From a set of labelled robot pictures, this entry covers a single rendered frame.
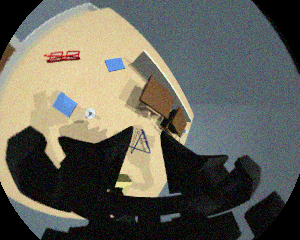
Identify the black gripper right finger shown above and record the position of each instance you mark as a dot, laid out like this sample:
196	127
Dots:
182	164

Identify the white flat panel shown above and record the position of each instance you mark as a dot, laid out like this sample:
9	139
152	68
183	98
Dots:
148	67

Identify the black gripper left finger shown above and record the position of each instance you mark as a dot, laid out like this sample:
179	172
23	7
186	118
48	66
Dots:
107	155

